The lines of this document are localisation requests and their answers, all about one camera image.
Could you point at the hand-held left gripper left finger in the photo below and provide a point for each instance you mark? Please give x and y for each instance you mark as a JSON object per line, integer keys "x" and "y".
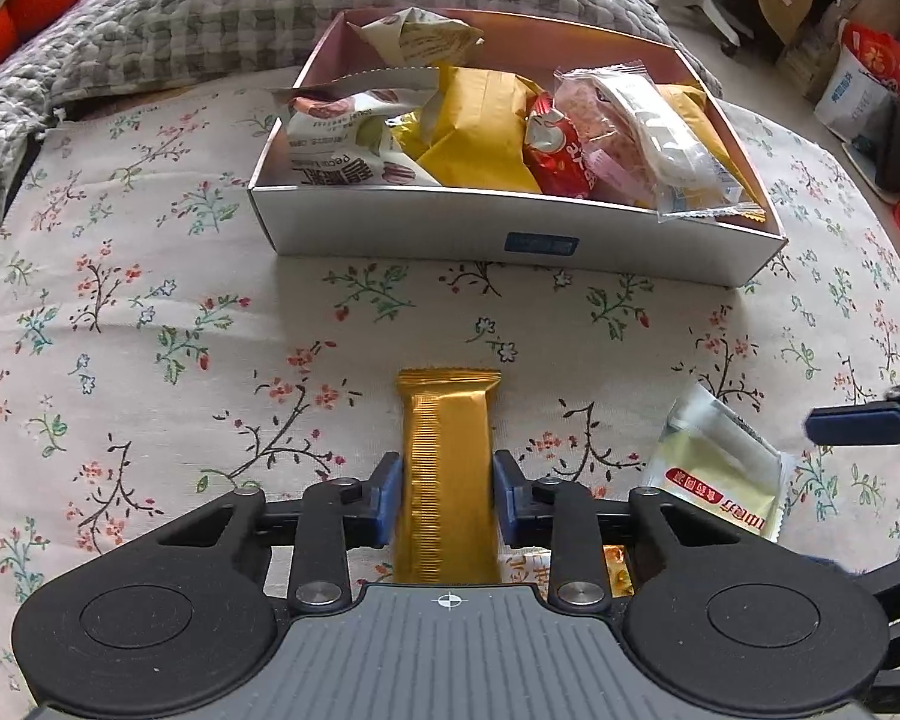
{"x": 386, "y": 502}

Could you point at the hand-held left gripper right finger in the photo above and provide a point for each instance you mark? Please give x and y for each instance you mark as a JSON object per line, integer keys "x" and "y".
{"x": 506, "y": 502}

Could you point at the gold snack bar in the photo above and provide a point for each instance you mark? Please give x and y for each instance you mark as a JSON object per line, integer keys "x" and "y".
{"x": 446, "y": 465}

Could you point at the orange printed snack packet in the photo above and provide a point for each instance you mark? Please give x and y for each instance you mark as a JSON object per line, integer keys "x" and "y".
{"x": 616, "y": 574}

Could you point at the pale yellow clear packet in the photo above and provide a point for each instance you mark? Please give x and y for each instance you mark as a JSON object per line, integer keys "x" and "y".
{"x": 720, "y": 465}

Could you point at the white cardboard box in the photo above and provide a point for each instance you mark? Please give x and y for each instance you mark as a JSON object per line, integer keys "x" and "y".
{"x": 420, "y": 232}

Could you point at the clear bun packet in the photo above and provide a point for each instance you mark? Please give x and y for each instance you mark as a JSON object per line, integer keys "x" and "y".
{"x": 671, "y": 154}

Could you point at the white nut snack packet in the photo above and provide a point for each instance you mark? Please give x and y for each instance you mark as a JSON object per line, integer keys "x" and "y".
{"x": 337, "y": 157}

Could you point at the red white snack packet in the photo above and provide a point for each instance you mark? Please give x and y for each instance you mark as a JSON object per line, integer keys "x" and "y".
{"x": 559, "y": 157}

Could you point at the small yellow snack packet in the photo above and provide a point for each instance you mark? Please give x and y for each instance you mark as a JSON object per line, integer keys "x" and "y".
{"x": 694, "y": 101}

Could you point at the large yellow snack packet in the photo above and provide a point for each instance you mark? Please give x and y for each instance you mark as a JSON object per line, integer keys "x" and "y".
{"x": 472, "y": 135}

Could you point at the pink snack packet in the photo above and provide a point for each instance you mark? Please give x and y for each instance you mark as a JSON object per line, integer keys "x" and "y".
{"x": 589, "y": 131}

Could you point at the cream snack packet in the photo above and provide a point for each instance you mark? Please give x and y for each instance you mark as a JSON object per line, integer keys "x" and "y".
{"x": 420, "y": 34}

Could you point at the floral bed sheet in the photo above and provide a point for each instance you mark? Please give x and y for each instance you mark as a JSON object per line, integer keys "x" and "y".
{"x": 157, "y": 315}

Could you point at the white blue bag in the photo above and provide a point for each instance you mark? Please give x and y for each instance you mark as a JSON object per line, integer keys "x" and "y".
{"x": 855, "y": 101}

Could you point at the red gift bag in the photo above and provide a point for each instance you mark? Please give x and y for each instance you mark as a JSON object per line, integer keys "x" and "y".
{"x": 881, "y": 52}

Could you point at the white office chair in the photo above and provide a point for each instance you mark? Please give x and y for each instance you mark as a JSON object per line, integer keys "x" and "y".
{"x": 690, "y": 4}

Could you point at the grey checked pillow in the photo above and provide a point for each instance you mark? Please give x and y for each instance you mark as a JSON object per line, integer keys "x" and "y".
{"x": 195, "y": 15}

